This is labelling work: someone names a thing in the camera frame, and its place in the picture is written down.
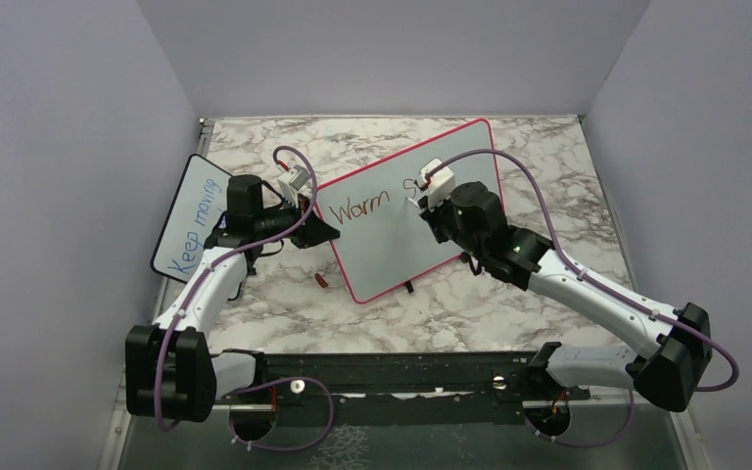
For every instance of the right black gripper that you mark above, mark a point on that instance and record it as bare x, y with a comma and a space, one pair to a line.
432, 217

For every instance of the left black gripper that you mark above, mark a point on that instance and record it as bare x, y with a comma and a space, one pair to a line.
312, 231

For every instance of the brown marker cap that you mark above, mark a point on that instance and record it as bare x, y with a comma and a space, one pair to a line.
321, 281

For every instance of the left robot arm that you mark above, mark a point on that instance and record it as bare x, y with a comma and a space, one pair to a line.
170, 373

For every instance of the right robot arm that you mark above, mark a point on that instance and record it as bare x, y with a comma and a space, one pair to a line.
665, 352

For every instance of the pink framed whiteboard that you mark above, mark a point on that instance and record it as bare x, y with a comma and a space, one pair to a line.
383, 242

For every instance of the black framed written whiteboard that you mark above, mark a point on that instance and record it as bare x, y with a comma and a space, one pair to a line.
198, 202

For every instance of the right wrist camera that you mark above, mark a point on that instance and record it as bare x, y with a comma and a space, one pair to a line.
435, 181

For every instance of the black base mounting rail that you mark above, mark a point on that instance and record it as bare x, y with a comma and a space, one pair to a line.
397, 389

